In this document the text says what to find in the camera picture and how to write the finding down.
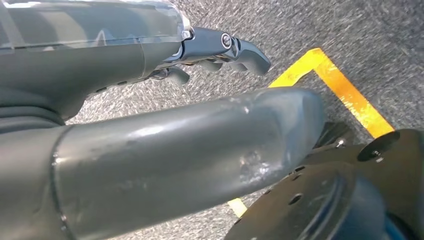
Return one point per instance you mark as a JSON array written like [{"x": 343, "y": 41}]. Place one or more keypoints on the yellow floor tape square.
[{"x": 348, "y": 92}]

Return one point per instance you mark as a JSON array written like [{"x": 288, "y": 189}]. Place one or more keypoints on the black robot lower body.
[{"x": 331, "y": 205}]

